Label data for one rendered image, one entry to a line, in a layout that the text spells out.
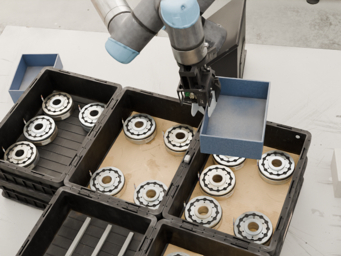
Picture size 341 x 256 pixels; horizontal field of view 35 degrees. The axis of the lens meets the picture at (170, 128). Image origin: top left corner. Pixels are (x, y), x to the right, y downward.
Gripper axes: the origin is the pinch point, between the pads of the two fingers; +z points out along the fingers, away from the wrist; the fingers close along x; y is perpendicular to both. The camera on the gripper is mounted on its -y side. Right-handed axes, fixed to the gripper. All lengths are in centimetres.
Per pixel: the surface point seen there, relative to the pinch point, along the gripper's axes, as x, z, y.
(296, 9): 0, 114, -185
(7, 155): -65, 19, 6
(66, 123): -54, 24, -12
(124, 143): -32.5, 25.8, -7.1
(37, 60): -83, 30, -48
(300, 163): 22.0, 22.2, -1.4
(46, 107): -61, 20, -15
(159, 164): -19.6, 27.3, -1.2
